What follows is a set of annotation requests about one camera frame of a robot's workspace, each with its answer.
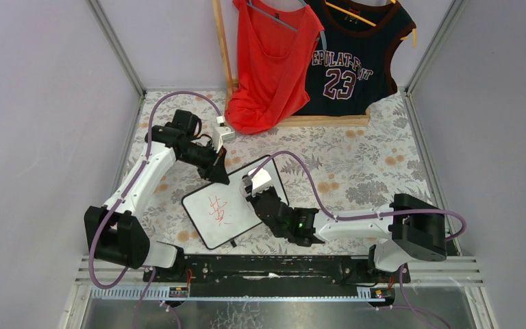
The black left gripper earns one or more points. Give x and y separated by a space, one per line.
213 161

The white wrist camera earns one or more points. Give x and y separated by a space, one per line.
255 183
222 133

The white slotted cable duct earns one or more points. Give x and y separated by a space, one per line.
179 293

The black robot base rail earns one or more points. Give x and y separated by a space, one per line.
278 273

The grey clothes hanger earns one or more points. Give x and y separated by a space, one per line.
321 34

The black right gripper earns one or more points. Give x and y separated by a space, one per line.
265 205

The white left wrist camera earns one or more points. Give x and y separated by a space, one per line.
222 133

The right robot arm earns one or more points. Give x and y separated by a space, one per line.
407 229

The navy number 23 jersey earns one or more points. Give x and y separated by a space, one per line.
355 69

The wooden clothes rack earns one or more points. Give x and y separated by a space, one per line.
290 104

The small black-framed whiteboard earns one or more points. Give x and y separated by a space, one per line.
220 212

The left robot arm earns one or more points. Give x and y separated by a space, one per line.
114 231

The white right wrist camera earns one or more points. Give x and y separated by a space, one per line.
255 183

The red tank top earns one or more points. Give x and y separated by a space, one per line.
272 68

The floral tablecloth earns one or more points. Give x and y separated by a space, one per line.
352 168

